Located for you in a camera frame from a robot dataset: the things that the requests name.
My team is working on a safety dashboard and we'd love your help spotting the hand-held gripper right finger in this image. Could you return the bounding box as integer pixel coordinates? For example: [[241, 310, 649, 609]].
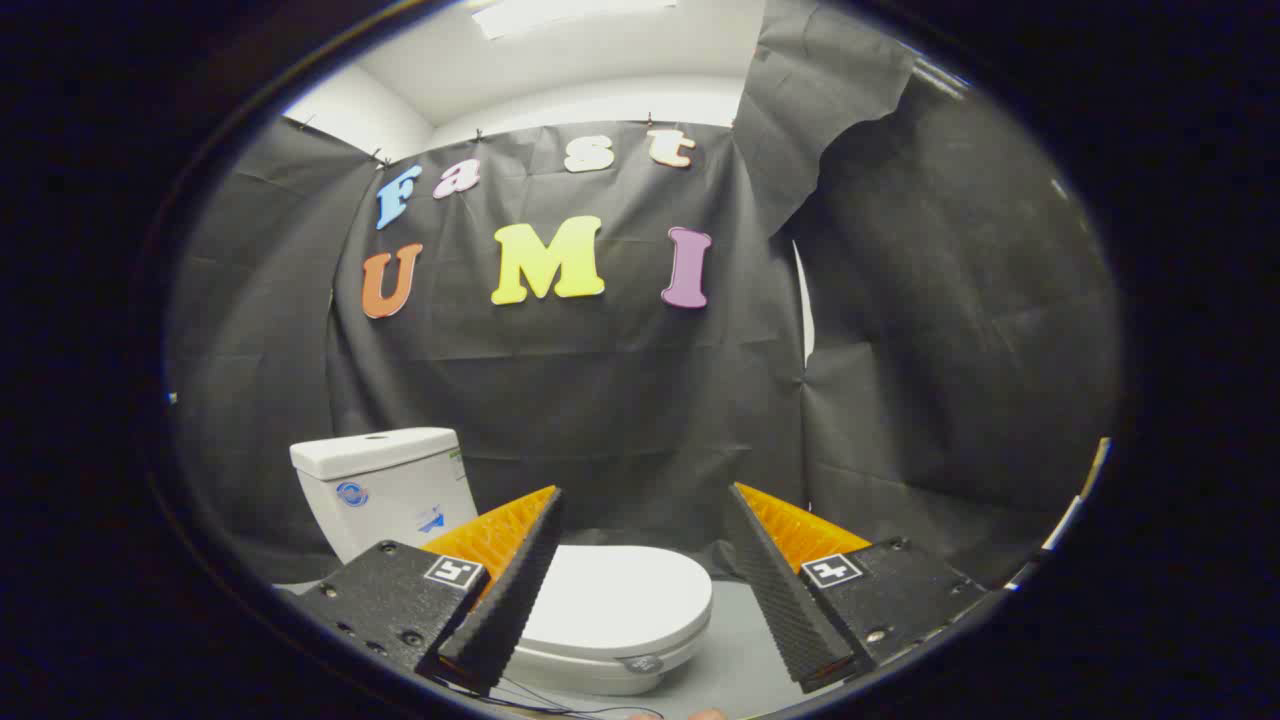
[[727, 482, 993, 695]]

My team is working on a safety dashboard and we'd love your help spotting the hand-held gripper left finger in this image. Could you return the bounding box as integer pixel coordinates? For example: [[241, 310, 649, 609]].
[[288, 486, 567, 697]]

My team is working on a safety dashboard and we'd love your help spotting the black backdrop cloth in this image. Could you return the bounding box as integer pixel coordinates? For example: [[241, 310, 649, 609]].
[[165, 0, 1123, 593]]

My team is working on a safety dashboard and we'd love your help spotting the ceiling light panel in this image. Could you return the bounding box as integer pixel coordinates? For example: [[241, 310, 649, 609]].
[[470, 0, 681, 41]]

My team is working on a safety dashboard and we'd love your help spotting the thin black cable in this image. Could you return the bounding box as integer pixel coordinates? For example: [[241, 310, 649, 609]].
[[432, 674, 665, 720]]

